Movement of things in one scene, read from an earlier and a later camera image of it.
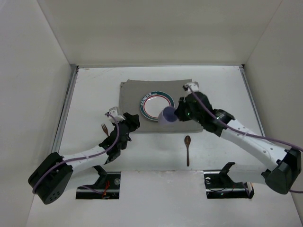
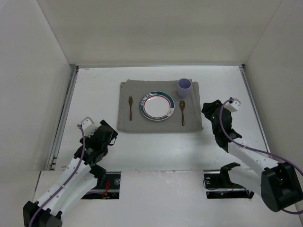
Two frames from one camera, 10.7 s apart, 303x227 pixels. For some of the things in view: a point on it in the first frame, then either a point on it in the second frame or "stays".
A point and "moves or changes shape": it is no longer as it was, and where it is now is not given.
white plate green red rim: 152,103 stays
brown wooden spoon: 187,140 moves or changes shape
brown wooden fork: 105,129 moves or changes shape
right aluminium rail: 253,100 stays
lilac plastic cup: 167,116 → 183,86
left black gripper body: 130,120 → 108,130
